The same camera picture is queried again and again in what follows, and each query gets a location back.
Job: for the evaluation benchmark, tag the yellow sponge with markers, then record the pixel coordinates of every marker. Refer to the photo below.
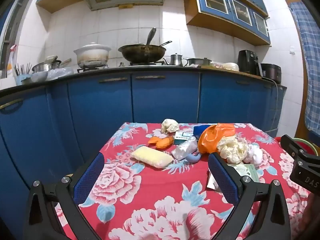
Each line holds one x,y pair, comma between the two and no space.
150,156

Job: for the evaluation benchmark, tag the metal spatula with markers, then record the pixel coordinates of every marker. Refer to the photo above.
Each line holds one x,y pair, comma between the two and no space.
150,38

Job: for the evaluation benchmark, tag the red and green basin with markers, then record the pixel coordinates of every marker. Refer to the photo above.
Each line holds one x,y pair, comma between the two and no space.
308,143

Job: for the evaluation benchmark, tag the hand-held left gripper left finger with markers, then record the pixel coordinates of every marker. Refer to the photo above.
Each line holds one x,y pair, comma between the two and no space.
88,180

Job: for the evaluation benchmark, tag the blue chopstick holder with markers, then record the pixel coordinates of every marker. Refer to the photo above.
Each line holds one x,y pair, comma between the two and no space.
21,77

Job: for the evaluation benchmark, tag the clear plastic wrapper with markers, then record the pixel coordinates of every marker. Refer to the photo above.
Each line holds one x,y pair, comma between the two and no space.
183,150

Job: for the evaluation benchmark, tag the steel saucepan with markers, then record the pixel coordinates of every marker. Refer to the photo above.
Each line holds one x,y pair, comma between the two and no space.
45,66

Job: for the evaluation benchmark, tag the white dish cover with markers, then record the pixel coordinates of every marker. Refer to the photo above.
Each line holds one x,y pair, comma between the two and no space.
231,66

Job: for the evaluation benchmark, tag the blue kitchen base cabinet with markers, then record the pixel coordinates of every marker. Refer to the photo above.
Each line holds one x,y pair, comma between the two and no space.
162,97

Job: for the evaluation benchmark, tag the white clay pot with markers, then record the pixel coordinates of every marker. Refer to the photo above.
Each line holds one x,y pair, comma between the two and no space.
92,53

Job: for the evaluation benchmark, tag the steel pot with lid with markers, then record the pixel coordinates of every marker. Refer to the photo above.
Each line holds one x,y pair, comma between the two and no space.
198,62

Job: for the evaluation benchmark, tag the silver foil packet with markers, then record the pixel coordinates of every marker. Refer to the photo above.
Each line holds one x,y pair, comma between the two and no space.
211,182

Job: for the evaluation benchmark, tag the orange plastic bag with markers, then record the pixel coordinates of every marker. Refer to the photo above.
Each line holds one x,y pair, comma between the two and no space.
212,137

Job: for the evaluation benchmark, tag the black air fryer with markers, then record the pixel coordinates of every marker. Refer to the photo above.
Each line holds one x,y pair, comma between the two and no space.
247,62

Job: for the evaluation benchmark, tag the white tissue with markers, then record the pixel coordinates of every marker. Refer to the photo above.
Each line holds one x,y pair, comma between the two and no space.
255,155

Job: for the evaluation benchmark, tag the black wok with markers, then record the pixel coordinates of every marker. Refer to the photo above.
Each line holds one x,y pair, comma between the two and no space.
141,53

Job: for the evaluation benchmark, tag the wall switch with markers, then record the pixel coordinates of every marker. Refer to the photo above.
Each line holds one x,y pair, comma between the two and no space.
292,50

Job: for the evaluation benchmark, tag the dark rice cooker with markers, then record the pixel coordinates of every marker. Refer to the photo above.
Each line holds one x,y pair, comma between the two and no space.
271,72

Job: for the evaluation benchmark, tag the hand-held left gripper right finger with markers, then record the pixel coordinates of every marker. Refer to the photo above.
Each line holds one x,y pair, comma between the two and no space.
222,177

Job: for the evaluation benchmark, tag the spray bottle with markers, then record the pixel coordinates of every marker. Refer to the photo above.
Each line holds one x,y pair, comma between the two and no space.
11,62

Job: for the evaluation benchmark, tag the small teal box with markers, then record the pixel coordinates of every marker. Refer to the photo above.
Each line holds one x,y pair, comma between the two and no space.
182,136

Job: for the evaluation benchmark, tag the white paper ball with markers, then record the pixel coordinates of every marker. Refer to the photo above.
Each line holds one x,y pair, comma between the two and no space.
169,126

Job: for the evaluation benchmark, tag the gas stove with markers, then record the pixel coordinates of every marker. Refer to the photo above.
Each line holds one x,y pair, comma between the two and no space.
100,67

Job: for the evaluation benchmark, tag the pale blue plastic hook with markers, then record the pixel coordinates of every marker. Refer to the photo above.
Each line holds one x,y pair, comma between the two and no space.
193,158

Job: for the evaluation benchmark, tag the orange peel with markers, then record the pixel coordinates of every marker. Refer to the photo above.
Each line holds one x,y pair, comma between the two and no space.
163,142

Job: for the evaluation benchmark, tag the patterned plate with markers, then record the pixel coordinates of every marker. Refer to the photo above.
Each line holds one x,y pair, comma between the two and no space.
217,66

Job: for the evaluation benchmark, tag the blue plaid cloth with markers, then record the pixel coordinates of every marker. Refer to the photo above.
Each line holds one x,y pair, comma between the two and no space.
311,67

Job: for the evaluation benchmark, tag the green and white packet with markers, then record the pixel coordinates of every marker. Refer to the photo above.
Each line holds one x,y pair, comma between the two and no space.
246,171

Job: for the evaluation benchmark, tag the clear plastic bag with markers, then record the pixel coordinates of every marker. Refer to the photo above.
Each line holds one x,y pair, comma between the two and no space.
60,73

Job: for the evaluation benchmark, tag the cream paper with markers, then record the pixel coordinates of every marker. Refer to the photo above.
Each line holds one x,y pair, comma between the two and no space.
232,150

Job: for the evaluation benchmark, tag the red floral tablecloth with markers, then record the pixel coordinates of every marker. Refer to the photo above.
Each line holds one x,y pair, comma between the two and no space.
162,192

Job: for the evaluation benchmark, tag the blue glass-door wall cabinet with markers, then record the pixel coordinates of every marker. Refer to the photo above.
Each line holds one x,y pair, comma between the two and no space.
225,7

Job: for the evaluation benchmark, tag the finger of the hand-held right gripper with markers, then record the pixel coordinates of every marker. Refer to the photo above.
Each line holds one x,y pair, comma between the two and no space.
291,146

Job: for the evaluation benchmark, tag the steel kettle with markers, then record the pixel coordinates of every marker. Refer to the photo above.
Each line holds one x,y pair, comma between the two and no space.
176,60

